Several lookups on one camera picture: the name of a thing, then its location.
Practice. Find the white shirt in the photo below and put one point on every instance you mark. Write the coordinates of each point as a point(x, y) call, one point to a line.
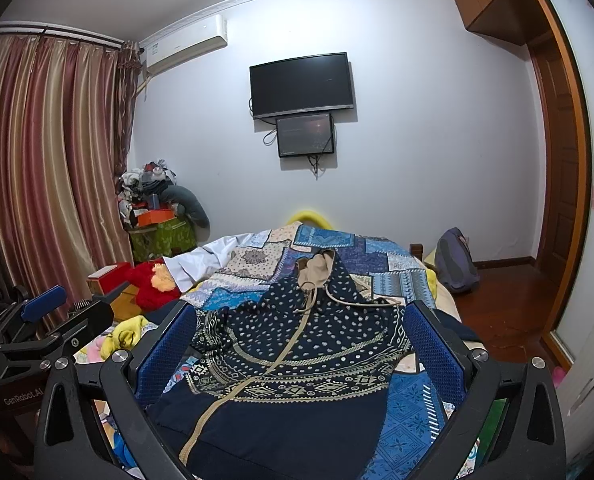
point(190, 268)

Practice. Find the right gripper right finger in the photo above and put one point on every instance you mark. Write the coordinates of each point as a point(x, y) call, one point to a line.
point(528, 440)

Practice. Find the purple grey backpack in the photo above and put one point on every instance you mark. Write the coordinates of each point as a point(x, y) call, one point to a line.
point(454, 264)

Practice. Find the yellow plush toy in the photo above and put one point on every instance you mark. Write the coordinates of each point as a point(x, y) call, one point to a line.
point(125, 336)

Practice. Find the yellow plush pillow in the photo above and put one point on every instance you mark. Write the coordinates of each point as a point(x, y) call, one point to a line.
point(311, 218)

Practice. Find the blue patchwork bedspread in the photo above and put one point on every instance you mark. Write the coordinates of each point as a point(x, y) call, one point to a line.
point(415, 414)

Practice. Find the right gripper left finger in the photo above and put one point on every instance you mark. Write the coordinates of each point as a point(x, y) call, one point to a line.
point(70, 443)

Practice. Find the white air conditioner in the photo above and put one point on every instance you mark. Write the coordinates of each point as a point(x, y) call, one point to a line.
point(185, 44)

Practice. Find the red plush toy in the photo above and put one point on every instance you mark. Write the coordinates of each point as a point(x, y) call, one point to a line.
point(154, 283)

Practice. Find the navy patterned hooded garment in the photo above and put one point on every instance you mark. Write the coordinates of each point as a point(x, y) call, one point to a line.
point(292, 385)

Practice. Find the large wall television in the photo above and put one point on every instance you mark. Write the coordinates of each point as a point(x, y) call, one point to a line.
point(300, 85)

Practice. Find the small wall monitor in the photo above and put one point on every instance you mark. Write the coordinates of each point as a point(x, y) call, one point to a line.
point(305, 135)

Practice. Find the striped pink curtain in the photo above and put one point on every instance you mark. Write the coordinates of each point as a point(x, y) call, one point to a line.
point(66, 113)

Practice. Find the red box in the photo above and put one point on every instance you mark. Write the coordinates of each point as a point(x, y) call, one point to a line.
point(106, 279)

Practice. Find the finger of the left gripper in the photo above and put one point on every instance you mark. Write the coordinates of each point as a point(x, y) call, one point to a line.
point(86, 324)
point(35, 308)

